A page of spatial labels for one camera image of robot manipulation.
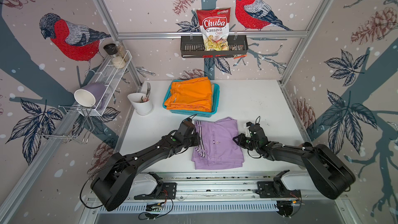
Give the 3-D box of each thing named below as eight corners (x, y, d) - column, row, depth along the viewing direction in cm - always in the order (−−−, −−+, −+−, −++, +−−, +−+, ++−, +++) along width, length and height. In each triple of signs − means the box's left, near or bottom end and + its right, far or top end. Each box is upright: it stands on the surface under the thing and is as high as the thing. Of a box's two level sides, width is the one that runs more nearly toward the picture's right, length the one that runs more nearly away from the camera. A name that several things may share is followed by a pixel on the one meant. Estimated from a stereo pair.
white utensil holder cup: (132, 115, 104) (124, 103, 93) (136, 104, 110) (129, 91, 99) (152, 115, 104) (145, 103, 93) (154, 104, 110) (149, 91, 99)
